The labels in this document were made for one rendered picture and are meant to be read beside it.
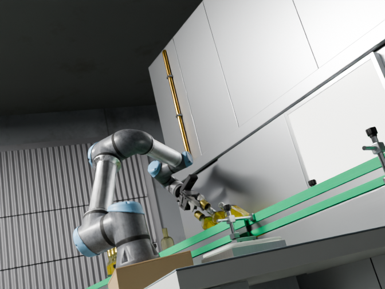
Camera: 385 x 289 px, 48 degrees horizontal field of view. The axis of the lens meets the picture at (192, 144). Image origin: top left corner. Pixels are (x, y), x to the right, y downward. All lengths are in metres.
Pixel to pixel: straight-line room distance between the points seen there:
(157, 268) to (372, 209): 0.64
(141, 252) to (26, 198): 2.93
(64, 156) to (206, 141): 2.39
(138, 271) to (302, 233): 0.54
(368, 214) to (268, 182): 0.61
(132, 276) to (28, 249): 2.87
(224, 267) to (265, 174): 1.17
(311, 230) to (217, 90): 0.96
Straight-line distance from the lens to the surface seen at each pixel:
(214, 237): 1.72
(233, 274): 0.71
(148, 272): 1.35
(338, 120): 1.61
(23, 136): 4.55
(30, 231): 4.19
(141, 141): 1.79
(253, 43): 2.00
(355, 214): 1.35
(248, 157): 1.92
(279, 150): 1.79
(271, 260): 0.74
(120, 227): 1.46
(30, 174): 4.34
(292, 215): 1.53
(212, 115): 2.19
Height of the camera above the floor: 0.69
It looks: 20 degrees up
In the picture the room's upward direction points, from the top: 14 degrees counter-clockwise
